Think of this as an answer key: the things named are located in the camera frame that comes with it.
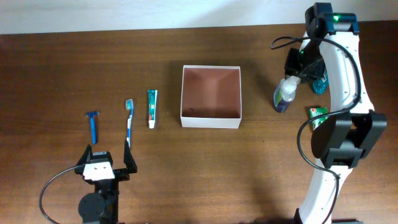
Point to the blue disposable razor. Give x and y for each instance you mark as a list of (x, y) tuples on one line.
[(91, 115)]

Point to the clear purple spray bottle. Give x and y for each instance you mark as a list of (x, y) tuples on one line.
[(285, 93)]

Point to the white cardboard box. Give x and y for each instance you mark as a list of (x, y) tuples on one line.
[(211, 97)]

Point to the blue white toothbrush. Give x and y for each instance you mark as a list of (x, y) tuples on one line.
[(130, 108)]

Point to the green soap packet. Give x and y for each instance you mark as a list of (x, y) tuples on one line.
[(314, 112)]

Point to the blue mouthwash bottle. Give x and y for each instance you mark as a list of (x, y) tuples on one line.
[(319, 86)]

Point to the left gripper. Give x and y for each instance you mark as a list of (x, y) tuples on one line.
[(124, 173)]

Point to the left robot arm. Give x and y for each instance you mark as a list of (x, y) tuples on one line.
[(102, 205)]

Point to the green toothpaste tube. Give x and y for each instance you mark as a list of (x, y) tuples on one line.
[(152, 103)]

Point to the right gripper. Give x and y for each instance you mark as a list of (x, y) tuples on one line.
[(292, 69)]

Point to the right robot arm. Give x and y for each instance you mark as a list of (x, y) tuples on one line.
[(352, 127)]

